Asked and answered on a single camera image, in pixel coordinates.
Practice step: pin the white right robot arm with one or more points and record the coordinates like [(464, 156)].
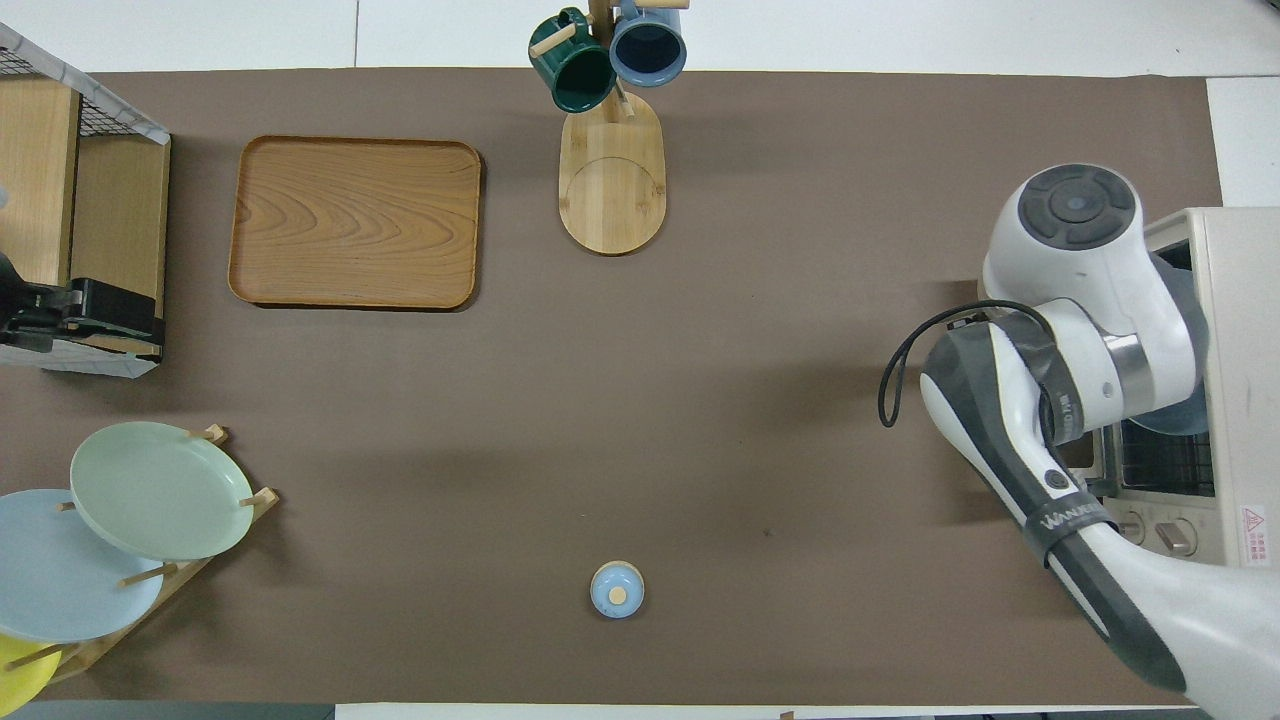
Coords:
[(1080, 280)]

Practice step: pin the yellow plate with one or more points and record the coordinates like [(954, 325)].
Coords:
[(20, 680)]

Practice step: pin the wooden plate rack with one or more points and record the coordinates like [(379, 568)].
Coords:
[(262, 497)]

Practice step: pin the blue mug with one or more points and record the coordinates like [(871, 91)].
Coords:
[(648, 50)]

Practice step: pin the wooden two-step shelf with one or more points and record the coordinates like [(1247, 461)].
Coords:
[(120, 220)]

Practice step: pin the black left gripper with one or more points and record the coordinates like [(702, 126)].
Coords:
[(120, 310)]

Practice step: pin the dark green mug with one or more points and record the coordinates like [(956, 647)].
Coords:
[(575, 70)]

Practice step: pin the wooden serving tray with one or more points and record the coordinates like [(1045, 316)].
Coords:
[(355, 222)]

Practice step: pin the brown table mat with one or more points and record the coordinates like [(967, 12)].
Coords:
[(700, 400)]

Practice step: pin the pale green plate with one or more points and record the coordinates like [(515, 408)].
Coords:
[(160, 490)]

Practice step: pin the wooden mug tree stand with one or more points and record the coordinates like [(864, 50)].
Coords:
[(612, 190)]

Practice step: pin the white grey checked cloth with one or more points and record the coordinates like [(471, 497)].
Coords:
[(90, 90)]

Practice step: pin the light blue racked plate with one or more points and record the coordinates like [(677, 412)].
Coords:
[(60, 580)]

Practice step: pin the white toaster oven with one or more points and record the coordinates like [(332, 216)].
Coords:
[(1245, 350)]

